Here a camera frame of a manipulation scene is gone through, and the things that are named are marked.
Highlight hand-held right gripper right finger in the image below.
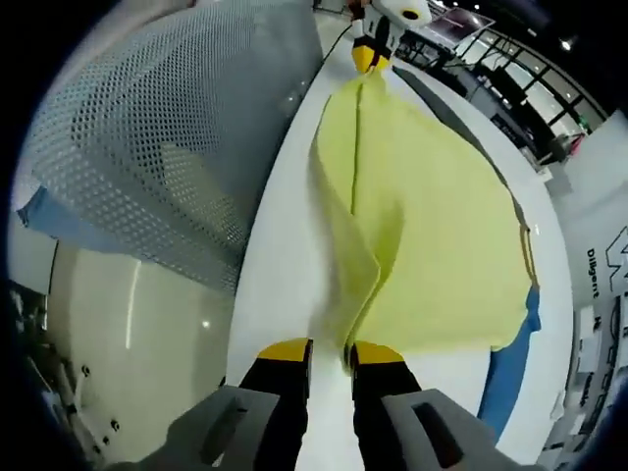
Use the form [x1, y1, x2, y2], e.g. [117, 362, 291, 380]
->
[348, 340, 541, 471]

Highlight white mesh chair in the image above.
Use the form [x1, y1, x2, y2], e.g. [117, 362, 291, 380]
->
[14, 0, 328, 298]

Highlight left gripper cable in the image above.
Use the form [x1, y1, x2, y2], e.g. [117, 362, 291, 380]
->
[318, 19, 357, 63]

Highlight yellow blue grey garment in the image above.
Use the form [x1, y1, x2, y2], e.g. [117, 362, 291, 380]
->
[304, 62, 545, 445]

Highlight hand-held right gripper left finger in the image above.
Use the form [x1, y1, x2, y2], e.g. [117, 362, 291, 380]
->
[105, 337, 315, 471]

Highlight display screen on stand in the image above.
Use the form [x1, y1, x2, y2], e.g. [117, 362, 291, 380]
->
[430, 5, 496, 50]

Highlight red hanging item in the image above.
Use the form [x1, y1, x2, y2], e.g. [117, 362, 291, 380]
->
[563, 131, 588, 161]

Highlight black monitor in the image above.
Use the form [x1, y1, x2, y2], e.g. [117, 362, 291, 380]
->
[488, 63, 529, 107]

